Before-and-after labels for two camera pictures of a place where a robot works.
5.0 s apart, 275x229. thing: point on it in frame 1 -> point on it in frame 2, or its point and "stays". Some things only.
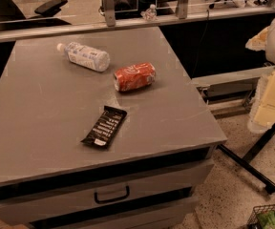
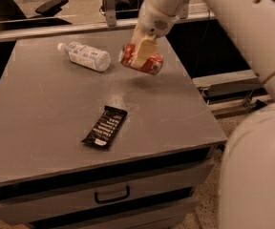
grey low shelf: (233, 93) stays
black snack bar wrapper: (105, 130) stays
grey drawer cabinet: (97, 131) stays
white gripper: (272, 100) -> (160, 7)
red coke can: (134, 76) -> (152, 64)
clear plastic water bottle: (86, 56) stays
